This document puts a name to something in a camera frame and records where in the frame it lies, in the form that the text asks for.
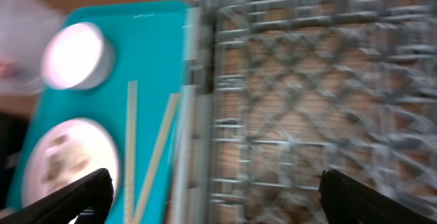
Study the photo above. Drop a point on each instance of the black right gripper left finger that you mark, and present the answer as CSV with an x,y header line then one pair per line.
x,y
87,200

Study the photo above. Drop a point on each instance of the black tray bin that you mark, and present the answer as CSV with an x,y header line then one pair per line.
x,y
13,131

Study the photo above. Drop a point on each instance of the wooden chopstick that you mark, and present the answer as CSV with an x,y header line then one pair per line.
x,y
159,146
130,145

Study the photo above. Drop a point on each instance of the clear plastic container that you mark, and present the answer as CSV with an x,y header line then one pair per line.
x,y
26,28

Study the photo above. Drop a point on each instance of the left wooden chopstick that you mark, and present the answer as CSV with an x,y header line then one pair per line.
x,y
130,145

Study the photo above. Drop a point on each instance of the pink bowl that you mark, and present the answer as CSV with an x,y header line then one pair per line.
x,y
78,57

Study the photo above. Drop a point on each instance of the grey dishwasher rack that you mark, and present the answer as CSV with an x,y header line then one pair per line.
x,y
280,92

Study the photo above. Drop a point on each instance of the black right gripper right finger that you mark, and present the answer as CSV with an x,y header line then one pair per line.
x,y
362,200

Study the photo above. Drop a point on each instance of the pink plate with food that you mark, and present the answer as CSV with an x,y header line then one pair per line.
x,y
66,153

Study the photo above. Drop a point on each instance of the teal plastic tray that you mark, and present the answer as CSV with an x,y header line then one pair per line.
x,y
148,39

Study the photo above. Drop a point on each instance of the right wooden chopstick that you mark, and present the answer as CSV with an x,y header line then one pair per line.
x,y
159,146

